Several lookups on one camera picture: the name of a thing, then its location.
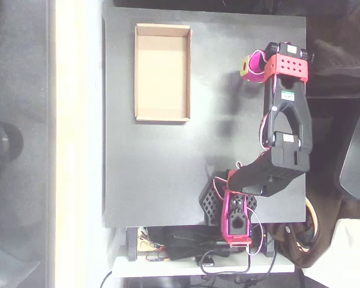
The grey office chair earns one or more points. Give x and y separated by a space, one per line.
355 156

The dark motor controller board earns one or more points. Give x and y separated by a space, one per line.
259 240

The black lattice robot base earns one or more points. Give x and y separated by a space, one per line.
210 204

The yellow camera mount block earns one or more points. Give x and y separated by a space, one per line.
243 72

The cardboard box tray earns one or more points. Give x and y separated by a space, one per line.
162 75

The small black usb adapter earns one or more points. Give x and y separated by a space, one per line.
207 261

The white cloth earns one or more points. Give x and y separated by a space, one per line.
348 255

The dark brown cloth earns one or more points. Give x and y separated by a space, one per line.
339 36

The white shelf board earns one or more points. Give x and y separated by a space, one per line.
168 268

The small circuit board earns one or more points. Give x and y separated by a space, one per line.
154 258

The light wooden piece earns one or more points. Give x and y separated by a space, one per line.
144 244

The magenta gripper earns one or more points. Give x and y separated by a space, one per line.
255 66

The brown jacket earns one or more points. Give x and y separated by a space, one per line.
321 249

